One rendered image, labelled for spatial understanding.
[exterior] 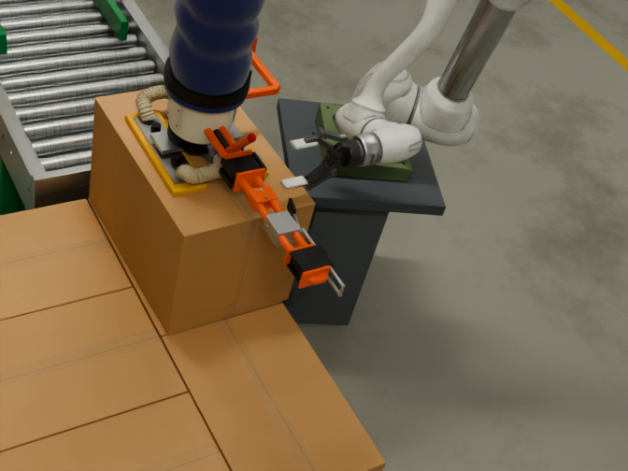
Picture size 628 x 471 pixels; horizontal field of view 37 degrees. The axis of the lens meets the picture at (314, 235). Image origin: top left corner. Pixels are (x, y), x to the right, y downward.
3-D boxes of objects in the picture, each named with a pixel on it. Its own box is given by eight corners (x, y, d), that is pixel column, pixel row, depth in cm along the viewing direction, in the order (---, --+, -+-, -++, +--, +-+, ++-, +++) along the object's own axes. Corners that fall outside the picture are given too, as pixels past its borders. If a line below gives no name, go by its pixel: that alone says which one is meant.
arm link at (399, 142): (382, 172, 254) (355, 156, 264) (427, 163, 262) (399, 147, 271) (385, 135, 249) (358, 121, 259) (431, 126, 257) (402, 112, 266)
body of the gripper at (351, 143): (365, 148, 248) (336, 153, 243) (358, 172, 253) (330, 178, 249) (351, 131, 252) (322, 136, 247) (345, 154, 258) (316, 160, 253)
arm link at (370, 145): (377, 171, 256) (359, 175, 253) (360, 150, 261) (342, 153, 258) (385, 145, 250) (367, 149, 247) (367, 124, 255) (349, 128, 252)
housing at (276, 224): (261, 228, 227) (264, 215, 224) (284, 222, 231) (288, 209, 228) (274, 247, 224) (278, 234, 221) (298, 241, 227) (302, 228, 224)
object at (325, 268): (282, 264, 220) (286, 249, 216) (308, 257, 223) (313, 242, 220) (299, 289, 215) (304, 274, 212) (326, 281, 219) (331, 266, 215)
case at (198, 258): (88, 198, 294) (94, 96, 266) (201, 174, 313) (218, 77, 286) (167, 336, 261) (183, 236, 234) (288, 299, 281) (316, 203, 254)
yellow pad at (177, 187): (123, 119, 262) (125, 105, 259) (157, 114, 267) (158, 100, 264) (172, 197, 243) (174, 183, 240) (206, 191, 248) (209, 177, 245)
